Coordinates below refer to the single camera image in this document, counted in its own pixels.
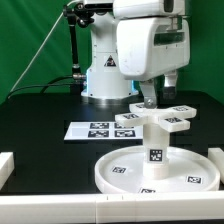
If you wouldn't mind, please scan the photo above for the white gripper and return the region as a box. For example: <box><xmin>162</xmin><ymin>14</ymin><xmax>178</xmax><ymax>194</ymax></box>
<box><xmin>116</xmin><ymin>17</ymin><xmax>190</xmax><ymax>108</ymax></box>

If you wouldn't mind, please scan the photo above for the white cross-shaped table base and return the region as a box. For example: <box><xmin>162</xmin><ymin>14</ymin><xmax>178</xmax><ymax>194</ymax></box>
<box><xmin>115</xmin><ymin>103</ymin><xmax>197</xmax><ymax>133</ymax></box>

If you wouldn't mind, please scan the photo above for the white round table top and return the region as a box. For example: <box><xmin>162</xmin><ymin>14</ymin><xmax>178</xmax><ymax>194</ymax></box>
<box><xmin>95</xmin><ymin>146</ymin><xmax>220</xmax><ymax>194</ymax></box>

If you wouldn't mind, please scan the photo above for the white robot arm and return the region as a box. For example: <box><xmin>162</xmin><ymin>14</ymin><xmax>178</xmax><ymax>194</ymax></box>
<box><xmin>82</xmin><ymin>0</ymin><xmax>190</xmax><ymax>108</ymax></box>

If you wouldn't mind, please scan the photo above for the white right barrier block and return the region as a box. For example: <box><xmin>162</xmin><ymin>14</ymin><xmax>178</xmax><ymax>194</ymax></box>
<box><xmin>208</xmin><ymin>148</ymin><xmax>224</xmax><ymax>184</ymax></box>

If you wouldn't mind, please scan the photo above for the white barrier block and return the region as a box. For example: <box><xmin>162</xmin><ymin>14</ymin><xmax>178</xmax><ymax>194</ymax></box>
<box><xmin>208</xmin><ymin>148</ymin><xmax>224</xmax><ymax>184</ymax></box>
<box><xmin>0</xmin><ymin>152</ymin><xmax>14</xmax><ymax>190</ymax></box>

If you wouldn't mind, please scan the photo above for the white marker board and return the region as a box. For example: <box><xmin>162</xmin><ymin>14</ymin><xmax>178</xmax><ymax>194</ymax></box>
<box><xmin>64</xmin><ymin>122</ymin><xmax>143</xmax><ymax>141</ymax></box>

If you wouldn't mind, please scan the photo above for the white left barrier block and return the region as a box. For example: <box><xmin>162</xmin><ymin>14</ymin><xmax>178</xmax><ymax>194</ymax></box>
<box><xmin>0</xmin><ymin>152</ymin><xmax>14</xmax><ymax>190</ymax></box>

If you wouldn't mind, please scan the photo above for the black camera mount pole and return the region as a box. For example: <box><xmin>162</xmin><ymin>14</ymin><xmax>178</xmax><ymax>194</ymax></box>
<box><xmin>63</xmin><ymin>3</ymin><xmax>94</xmax><ymax>80</ymax></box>

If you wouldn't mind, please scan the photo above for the black cable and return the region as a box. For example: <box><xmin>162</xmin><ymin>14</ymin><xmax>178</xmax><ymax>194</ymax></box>
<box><xmin>7</xmin><ymin>75</ymin><xmax>84</xmax><ymax>100</ymax></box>

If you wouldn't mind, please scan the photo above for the white cable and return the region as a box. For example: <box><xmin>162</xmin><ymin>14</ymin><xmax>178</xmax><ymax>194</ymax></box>
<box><xmin>9</xmin><ymin>0</ymin><xmax>79</xmax><ymax>94</ymax></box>

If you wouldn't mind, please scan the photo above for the white front barrier rail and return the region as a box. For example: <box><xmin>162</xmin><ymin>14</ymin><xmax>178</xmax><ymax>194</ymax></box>
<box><xmin>0</xmin><ymin>191</ymin><xmax>224</xmax><ymax>224</ymax></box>

